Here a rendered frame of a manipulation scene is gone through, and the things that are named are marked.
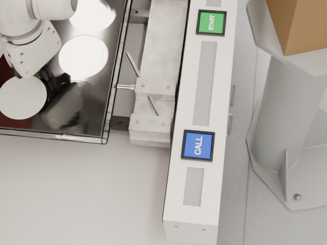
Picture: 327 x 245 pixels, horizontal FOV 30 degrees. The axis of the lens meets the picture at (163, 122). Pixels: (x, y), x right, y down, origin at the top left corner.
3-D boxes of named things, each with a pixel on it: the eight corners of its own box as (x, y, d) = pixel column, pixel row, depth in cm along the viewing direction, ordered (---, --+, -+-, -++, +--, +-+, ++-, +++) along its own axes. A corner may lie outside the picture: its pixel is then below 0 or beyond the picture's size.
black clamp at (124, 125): (111, 130, 119) (109, 124, 116) (113, 119, 120) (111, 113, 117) (129, 131, 118) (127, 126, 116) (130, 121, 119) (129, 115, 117)
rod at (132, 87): (114, 90, 122) (113, 87, 121) (115, 84, 123) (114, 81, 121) (136, 92, 121) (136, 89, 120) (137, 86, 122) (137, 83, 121)
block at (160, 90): (135, 98, 122) (134, 91, 119) (137, 83, 123) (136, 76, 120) (175, 102, 121) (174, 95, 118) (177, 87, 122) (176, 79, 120)
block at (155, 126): (129, 135, 118) (128, 129, 116) (132, 119, 120) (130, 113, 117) (170, 139, 118) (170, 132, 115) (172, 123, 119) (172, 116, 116)
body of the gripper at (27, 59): (13, 54, 104) (30, 85, 114) (56, 15, 107) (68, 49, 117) (-16, 31, 106) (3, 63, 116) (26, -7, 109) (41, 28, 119)
